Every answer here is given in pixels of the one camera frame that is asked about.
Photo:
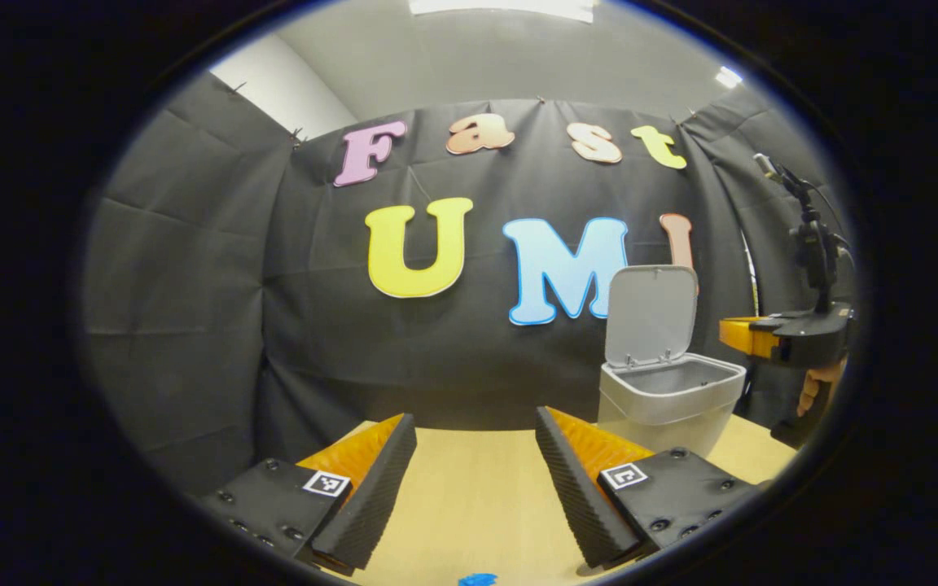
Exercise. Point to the black backdrop cloth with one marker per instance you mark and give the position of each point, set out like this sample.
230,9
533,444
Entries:
192,285

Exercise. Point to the large ceiling light panel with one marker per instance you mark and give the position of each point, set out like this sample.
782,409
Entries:
501,6

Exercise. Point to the small ceiling light panel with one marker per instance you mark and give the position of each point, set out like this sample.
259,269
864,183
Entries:
728,77

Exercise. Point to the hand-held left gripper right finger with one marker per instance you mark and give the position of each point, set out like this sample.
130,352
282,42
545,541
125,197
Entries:
579,505

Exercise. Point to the grey desktop garbage bin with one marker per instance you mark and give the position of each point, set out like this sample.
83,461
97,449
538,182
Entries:
664,407

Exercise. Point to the blue paper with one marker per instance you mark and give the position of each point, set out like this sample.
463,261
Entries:
477,580

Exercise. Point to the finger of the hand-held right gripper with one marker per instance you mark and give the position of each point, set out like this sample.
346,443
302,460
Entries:
750,335

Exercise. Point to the wooden desktop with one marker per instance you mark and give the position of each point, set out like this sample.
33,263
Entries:
477,488

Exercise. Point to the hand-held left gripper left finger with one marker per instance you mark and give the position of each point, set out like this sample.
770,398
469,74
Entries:
371,505

